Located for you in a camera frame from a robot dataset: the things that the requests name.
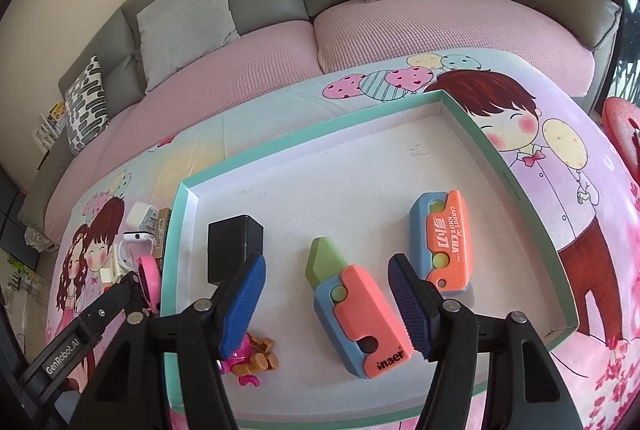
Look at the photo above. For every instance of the teal box lid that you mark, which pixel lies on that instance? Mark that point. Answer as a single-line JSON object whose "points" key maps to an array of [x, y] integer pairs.
{"points": [[350, 170]]}

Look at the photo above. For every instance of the pink band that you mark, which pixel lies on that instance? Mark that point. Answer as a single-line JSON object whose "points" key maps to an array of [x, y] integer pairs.
{"points": [[150, 280]]}

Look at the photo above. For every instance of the black gold patterned box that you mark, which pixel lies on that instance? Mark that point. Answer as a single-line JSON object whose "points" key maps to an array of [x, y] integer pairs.
{"points": [[162, 235]]}

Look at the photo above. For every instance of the white round device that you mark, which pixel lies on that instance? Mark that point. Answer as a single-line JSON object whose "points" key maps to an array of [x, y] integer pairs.
{"points": [[135, 237]]}

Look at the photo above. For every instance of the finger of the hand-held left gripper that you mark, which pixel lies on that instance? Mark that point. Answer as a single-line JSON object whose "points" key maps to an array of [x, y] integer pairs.
{"points": [[112, 310]]}

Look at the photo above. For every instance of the toy knife with white print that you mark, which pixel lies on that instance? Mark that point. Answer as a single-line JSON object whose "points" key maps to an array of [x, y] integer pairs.
{"points": [[445, 240]]}

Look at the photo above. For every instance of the black white patterned pillow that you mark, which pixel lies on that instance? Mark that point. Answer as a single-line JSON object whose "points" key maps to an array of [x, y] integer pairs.
{"points": [[85, 110]]}

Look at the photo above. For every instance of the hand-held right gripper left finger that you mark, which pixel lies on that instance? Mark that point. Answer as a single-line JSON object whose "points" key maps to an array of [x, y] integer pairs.
{"points": [[245, 305]]}

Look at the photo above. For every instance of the printed cartoon blanket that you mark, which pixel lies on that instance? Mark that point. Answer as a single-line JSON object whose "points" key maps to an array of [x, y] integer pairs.
{"points": [[575, 210]]}

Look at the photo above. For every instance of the white charger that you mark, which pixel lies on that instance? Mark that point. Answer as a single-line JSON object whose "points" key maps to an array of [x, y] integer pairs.
{"points": [[144, 217]]}

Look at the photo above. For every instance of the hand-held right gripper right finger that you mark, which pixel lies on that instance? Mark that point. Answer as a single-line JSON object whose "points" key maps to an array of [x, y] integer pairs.
{"points": [[410, 305]]}

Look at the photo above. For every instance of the red round stool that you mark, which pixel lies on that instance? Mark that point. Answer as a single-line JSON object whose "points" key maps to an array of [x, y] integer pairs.
{"points": [[620, 130]]}

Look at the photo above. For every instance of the white lace cloth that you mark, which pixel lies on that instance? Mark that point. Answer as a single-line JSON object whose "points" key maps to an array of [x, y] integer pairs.
{"points": [[40, 240]]}

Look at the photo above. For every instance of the pink brown toy dog figure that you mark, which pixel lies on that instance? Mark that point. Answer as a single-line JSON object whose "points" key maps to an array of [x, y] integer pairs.
{"points": [[255, 357]]}

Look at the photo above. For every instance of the pink sofa cover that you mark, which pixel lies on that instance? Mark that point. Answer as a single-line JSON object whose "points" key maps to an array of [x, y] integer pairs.
{"points": [[400, 35]]}

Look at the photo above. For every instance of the toy knife with black print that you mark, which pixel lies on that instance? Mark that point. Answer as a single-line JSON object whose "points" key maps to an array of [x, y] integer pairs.
{"points": [[360, 305]]}

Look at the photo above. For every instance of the black power adapter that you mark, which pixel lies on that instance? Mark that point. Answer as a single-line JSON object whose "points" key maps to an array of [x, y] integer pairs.
{"points": [[232, 245]]}

